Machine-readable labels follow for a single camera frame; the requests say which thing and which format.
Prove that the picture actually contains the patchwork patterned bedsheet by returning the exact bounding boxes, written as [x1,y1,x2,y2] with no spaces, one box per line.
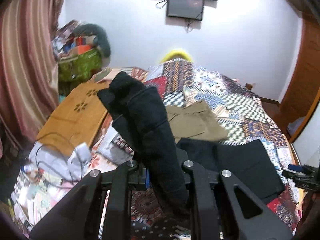
[11,59,294,239]

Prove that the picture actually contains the dark navy pants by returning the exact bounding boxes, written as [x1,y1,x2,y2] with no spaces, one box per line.
[177,138,285,204]

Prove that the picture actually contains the black pants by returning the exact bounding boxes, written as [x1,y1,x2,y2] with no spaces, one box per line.
[97,72,190,220]

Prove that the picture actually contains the green patterned bag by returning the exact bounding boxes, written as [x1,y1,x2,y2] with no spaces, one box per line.
[58,48,102,82]

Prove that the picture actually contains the wooden folding lap table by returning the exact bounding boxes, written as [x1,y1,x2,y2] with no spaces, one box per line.
[36,83,108,157]

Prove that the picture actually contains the grey neck pillow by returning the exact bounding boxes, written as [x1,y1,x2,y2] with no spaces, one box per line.
[73,23,111,58]

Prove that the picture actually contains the wooden door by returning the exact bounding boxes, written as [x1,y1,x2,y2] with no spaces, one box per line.
[280,0,319,142]

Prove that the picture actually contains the yellow pillow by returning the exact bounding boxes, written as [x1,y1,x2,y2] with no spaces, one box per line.
[160,50,193,63]

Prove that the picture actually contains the striped maroon curtain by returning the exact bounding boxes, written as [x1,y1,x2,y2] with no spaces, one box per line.
[1,0,64,148]

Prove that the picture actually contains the khaki folded pants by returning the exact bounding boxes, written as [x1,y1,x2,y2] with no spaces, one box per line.
[166,100,228,142]

